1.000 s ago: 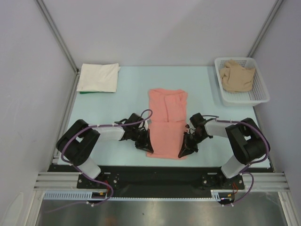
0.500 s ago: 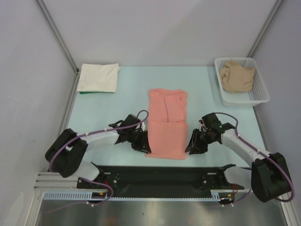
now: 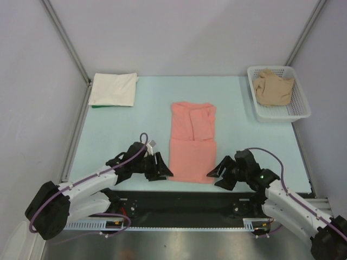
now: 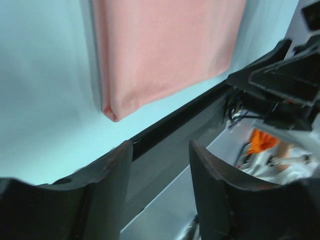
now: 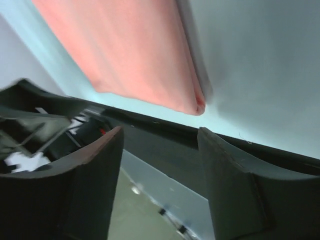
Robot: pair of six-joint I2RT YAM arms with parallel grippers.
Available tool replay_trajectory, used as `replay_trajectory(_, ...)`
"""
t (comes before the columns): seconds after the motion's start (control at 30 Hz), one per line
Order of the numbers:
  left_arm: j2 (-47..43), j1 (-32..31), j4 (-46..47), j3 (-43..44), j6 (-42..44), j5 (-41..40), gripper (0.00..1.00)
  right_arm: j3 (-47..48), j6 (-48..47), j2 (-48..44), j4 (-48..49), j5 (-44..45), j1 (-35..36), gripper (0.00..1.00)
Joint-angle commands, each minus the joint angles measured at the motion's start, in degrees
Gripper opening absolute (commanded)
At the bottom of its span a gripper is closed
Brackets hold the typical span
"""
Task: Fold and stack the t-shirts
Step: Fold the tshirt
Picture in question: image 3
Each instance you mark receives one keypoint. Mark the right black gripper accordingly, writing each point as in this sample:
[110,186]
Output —
[229,171]

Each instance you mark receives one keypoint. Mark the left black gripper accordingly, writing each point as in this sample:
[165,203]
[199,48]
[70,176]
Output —
[162,169]

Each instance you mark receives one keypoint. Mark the pink polo shirt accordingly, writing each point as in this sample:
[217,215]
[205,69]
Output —
[192,153]

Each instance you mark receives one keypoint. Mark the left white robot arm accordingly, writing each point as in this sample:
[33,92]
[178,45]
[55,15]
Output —
[56,205]

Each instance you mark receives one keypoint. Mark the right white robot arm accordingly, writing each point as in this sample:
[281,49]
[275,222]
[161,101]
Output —
[325,234]

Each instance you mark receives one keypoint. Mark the folded green t shirt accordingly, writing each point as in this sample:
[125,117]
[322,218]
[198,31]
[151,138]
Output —
[107,106]

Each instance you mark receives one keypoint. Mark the beige t shirt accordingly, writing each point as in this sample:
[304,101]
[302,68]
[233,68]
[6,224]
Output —
[272,90]

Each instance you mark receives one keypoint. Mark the folded white t shirt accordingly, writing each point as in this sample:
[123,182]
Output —
[113,90]

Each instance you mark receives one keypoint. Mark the white plastic basket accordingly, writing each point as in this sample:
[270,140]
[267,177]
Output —
[297,109]

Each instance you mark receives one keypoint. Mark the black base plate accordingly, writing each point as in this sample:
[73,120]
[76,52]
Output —
[143,205]

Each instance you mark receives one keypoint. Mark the white slotted cable duct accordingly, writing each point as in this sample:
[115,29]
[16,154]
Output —
[185,223]

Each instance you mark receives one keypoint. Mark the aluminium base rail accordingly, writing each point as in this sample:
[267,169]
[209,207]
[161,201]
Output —
[321,204]

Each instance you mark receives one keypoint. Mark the right aluminium frame post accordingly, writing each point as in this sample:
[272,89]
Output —
[312,20]

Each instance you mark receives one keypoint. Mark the aluminium frame post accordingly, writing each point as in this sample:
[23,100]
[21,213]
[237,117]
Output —
[58,26]
[312,20]

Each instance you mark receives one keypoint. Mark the left aluminium frame post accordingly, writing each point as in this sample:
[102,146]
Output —
[58,26]

